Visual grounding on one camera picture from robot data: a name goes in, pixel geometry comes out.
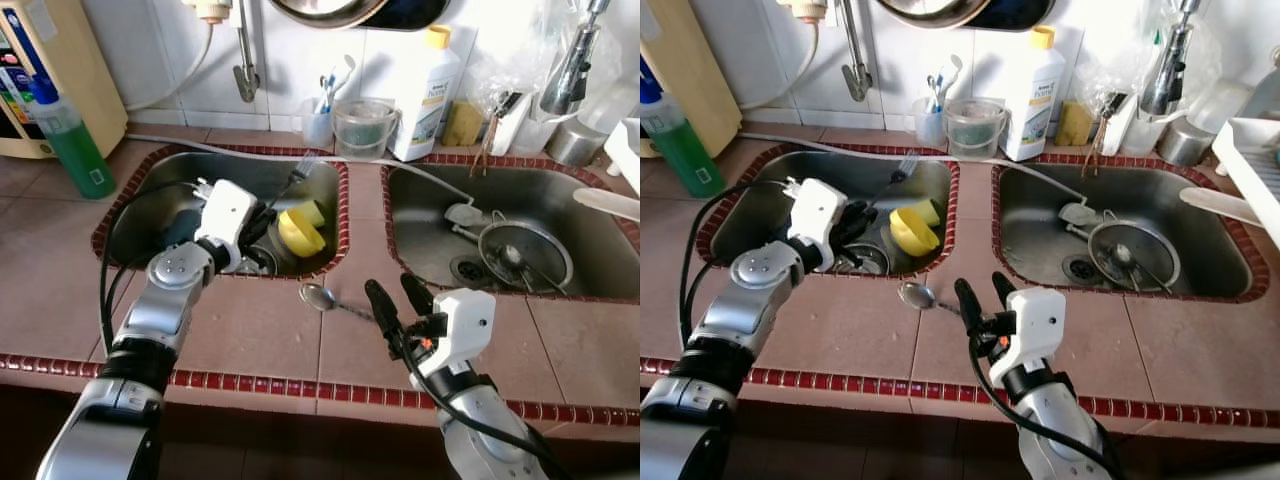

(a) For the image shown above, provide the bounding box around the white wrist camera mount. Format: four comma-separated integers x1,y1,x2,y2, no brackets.
193,180,261,273
418,288,498,379
1000,288,1068,379
787,178,849,273

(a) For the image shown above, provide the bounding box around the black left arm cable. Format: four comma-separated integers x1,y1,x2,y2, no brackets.
98,178,216,356
678,180,801,356

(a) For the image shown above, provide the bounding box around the blue white toothbrush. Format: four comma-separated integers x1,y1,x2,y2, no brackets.
928,55,966,113
318,55,356,113

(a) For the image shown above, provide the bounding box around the clear toothbrush cup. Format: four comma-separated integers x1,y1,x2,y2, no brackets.
300,95,336,149
912,95,946,149

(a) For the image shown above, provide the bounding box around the steel wall tap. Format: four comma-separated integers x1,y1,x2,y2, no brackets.
232,0,261,103
838,0,869,103

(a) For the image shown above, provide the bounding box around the clear plastic bag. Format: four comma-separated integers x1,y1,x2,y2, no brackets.
1075,0,1261,111
470,0,641,111

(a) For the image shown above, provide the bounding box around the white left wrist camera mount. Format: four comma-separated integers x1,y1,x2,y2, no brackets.
787,178,849,273
193,180,261,273

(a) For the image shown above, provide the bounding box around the green dish soap bottle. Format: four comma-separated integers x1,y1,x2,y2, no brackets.
640,65,726,199
28,70,118,199

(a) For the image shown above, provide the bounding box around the beige ladle handle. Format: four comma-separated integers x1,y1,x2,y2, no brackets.
1178,187,1266,226
572,187,641,223

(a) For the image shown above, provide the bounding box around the brown hanging brush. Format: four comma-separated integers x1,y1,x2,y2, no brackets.
1085,95,1126,179
470,95,516,179

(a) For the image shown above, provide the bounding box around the steel spoon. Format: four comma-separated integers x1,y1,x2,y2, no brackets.
897,282,976,319
298,283,376,321

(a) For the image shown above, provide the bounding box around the white counter hose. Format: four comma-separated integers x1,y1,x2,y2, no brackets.
742,133,1081,206
128,133,471,206

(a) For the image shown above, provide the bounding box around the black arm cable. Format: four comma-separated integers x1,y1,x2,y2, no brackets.
965,330,1126,480
678,180,801,356
385,330,571,480
98,178,216,356

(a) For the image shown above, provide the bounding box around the beige water purifier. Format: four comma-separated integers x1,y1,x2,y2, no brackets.
640,0,743,159
0,0,129,161

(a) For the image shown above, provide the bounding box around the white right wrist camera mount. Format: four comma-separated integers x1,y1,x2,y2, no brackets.
1000,288,1068,379
418,288,498,379

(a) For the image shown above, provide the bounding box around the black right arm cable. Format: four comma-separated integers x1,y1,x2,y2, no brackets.
965,330,1126,480
385,330,571,480

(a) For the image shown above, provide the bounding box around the chrome pull-out faucet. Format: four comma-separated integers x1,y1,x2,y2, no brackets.
1140,0,1201,118
540,0,611,118

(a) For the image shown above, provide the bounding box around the yellow plastic bowl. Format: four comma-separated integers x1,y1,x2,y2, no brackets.
888,205,941,259
277,205,327,259

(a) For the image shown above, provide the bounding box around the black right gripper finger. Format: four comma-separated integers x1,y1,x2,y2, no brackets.
363,279,409,353
953,278,993,346
400,273,438,321
990,271,1021,313

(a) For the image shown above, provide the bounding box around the white plastic cup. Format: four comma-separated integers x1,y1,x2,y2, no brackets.
1120,105,1166,156
510,105,561,156

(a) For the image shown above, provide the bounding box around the white purifier hose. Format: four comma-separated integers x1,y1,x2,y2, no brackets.
125,20,216,113
742,20,823,113

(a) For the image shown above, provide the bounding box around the hanging steel pan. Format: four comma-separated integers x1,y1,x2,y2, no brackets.
875,0,1056,31
268,0,451,31

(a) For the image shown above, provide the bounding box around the steel fork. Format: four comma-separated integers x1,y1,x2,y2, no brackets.
262,152,321,211
865,150,921,211

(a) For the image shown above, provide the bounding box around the white detergent bottle yellow cap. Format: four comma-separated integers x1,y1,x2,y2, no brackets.
1000,25,1068,163
390,25,463,163

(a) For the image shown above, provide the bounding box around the yellow scouring sponge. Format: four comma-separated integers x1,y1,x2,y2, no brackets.
1055,100,1096,148
443,100,484,148

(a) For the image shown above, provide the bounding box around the white plastic holder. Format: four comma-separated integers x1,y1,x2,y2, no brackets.
1100,92,1139,156
492,92,533,156

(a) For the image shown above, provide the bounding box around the clear plastic pail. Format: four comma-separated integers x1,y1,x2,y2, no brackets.
943,98,1009,161
332,98,399,161

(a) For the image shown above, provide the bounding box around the small steel cup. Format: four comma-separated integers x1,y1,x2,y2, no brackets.
1160,115,1216,166
547,115,606,166

